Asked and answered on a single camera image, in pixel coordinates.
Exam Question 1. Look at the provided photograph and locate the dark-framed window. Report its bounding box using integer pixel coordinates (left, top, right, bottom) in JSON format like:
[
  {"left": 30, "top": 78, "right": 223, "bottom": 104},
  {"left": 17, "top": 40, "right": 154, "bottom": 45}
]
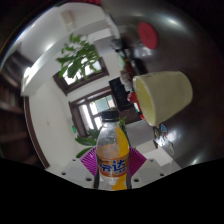
[{"left": 53, "top": 57, "right": 109, "bottom": 96}]

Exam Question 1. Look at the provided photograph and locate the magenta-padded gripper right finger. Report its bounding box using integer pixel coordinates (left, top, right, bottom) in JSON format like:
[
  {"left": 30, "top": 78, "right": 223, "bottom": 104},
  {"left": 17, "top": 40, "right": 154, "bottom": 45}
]
[{"left": 126, "top": 147, "right": 167, "bottom": 190}]

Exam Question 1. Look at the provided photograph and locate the pale yellow plastic cup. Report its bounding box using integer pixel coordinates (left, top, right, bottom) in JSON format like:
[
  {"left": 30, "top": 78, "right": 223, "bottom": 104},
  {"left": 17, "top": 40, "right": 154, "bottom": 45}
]
[{"left": 132, "top": 70, "right": 194, "bottom": 127}]

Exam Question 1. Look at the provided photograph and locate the dark wooden double door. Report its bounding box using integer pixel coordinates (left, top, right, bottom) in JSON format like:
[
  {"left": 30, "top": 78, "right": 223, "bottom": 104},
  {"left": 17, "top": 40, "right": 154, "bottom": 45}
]
[{"left": 68, "top": 87, "right": 118, "bottom": 138}]

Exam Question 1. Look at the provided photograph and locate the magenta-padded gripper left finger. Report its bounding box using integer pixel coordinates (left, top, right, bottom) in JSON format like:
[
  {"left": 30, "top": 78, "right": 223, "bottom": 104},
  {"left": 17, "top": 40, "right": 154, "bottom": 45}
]
[{"left": 59, "top": 146, "right": 100, "bottom": 190}]

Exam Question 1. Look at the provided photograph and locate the orange soda plastic bottle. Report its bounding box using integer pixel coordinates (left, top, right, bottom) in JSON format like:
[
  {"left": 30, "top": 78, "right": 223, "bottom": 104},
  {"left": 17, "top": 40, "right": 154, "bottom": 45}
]
[{"left": 94, "top": 109, "right": 131, "bottom": 191}]

